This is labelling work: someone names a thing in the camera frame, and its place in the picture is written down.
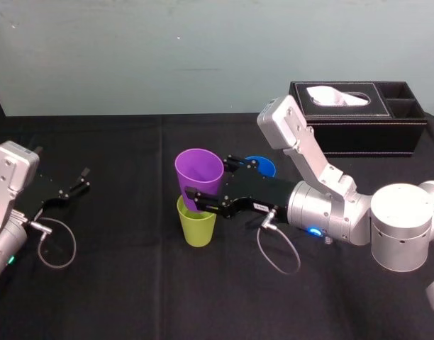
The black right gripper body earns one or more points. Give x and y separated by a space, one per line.
259 193

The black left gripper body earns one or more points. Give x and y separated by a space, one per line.
43 191

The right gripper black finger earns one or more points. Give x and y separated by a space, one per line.
208 203
238 164

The purple plastic cup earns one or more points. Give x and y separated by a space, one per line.
199 170

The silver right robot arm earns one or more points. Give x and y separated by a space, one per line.
401 226

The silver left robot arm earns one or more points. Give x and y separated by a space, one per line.
4 177

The blue plastic cup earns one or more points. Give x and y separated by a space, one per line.
265 166

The green plastic cup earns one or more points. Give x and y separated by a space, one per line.
197 230

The black table cloth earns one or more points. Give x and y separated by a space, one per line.
132 283

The white tissue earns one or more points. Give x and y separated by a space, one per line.
335 96

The black leather tissue box organizer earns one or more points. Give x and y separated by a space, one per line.
366 134

